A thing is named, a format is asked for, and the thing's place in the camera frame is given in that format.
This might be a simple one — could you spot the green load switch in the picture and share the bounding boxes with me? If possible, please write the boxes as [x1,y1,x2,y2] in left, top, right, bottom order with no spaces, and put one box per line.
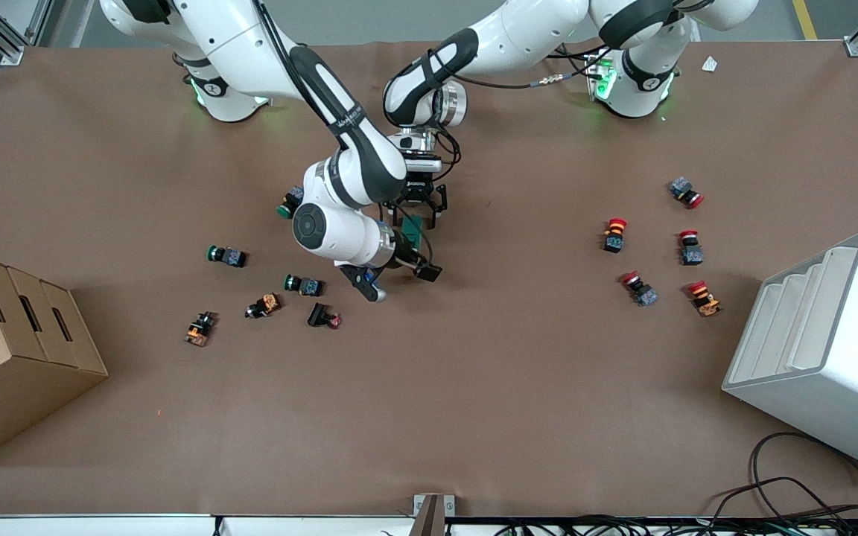
[399,214,426,250]

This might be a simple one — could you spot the green button blue body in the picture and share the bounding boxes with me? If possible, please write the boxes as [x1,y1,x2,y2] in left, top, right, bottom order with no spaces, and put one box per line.
[283,274,324,298]
[276,186,305,220]
[206,244,248,269]

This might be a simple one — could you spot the black button orange body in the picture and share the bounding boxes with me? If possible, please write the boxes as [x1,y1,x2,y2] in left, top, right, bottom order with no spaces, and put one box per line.
[184,311,218,348]
[244,293,282,320]

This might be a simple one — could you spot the red button blue body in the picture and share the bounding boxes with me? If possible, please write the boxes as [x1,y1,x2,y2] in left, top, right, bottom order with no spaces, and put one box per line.
[679,229,705,267]
[620,271,659,307]
[669,176,705,210]

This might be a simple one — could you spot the red button orange clear body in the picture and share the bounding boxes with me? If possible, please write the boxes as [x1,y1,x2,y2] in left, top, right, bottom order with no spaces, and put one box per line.
[687,280,723,318]

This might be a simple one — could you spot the stepped cardboard box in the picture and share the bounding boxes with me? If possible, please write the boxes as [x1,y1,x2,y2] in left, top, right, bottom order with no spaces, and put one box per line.
[0,249,109,468]

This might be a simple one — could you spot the white stepped plastic bin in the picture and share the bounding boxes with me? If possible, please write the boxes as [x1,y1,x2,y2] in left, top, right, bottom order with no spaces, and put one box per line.
[722,230,858,479]

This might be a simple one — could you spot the black switch with red tip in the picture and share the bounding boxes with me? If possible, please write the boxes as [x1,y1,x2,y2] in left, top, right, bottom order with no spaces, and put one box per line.
[307,302,343,330]

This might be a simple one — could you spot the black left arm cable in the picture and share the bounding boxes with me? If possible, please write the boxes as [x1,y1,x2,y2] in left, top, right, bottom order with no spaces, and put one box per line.
[448,45,616,90]

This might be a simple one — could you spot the red button orange ring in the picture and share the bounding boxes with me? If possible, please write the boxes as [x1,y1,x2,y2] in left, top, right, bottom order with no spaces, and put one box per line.
[602,217,629,255]

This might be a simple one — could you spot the metal table edge bracket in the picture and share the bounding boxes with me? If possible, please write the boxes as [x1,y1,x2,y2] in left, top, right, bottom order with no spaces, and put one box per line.
[413,494,456,536]

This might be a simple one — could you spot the tangled black cables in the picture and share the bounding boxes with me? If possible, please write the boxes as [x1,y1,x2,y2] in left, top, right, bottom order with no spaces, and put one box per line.
[444,514,858,536]

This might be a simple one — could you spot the white table edge rail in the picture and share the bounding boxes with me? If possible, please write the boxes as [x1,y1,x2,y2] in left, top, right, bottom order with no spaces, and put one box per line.
[0,514,415,536]

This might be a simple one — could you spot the black looped cable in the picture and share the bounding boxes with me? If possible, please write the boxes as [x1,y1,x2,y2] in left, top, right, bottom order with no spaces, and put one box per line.
[749,432,858,522]

